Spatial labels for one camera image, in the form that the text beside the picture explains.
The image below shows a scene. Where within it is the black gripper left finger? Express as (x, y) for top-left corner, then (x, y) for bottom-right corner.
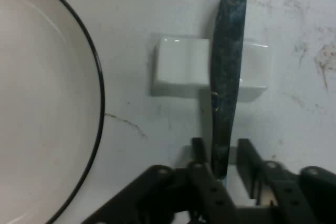
(81, 137), (238, 224)

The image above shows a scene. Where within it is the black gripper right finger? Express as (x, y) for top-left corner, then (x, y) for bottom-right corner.
(237, 138), (336, 224)

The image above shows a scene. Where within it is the silver metal table knife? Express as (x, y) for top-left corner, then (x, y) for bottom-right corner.
(209, 0), (249, 183)

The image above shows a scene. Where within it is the long white ceramic cutlery rest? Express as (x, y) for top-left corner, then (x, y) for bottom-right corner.
(151, 34), (271, 103)

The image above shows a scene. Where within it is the white plate with black rim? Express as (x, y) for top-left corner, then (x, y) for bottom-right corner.
(0, 0), (106, 224)

